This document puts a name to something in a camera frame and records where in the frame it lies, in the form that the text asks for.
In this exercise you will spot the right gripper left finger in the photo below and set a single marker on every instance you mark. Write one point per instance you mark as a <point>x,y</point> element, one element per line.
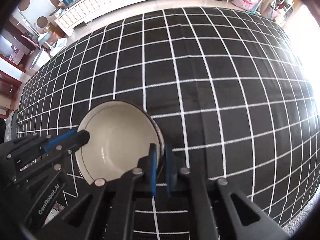
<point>106,209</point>

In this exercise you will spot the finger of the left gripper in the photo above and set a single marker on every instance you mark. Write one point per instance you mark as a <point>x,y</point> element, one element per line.
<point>52,142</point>
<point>73,143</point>

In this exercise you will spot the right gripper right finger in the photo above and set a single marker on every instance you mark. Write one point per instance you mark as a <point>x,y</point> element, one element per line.
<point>217,209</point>

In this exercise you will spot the patterned floral bowl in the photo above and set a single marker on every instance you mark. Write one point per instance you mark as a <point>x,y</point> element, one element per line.
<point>120,133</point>

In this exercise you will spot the white plastic bin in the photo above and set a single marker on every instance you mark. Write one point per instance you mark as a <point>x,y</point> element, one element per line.
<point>40,59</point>

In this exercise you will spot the white dustpan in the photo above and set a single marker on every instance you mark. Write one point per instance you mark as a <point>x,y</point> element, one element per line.
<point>58,46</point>

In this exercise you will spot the black white checked tablecloth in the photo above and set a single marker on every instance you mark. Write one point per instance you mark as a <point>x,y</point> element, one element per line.
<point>225,87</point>

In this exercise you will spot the white tufted tv cabinet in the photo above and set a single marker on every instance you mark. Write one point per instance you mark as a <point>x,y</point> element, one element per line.
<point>84,11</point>

